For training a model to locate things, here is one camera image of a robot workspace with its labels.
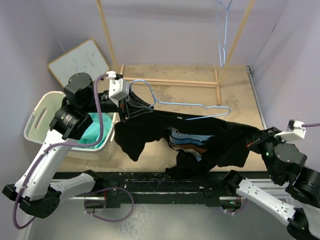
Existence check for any teal t shirt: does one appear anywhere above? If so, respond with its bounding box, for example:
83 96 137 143
77 113 112 149

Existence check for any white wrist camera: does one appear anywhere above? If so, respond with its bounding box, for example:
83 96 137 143
106 71 130 100
274 119 306 142

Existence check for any cream plastic laundry basket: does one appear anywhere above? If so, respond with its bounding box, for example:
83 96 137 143
23 91 118 161

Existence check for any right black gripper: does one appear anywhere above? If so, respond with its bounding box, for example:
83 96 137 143
244 124 286 179

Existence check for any black t shirt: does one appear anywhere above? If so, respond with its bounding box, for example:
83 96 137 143
114 110 261 180

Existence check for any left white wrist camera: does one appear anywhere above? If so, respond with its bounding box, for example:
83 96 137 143
106 71 130 100

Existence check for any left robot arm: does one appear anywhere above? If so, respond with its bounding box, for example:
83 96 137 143
2 71 154 219

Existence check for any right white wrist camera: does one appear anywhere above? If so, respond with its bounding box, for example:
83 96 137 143
274 119 306 142

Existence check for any light blue wire hanger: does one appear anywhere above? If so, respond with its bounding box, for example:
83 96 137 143
215 0 233 68

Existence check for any blue hanger with black shirt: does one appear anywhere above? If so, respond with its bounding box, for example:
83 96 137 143
129 79 231 121

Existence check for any wooden clothes rack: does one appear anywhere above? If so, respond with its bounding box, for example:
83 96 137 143
96 0 256 106

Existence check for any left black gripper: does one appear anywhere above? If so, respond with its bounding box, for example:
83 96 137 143
82 84 154 122

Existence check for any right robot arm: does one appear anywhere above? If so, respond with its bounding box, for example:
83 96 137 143
222 120 320 240

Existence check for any small framed whiteboard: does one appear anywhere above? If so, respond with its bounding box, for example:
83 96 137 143
47 38 110 87

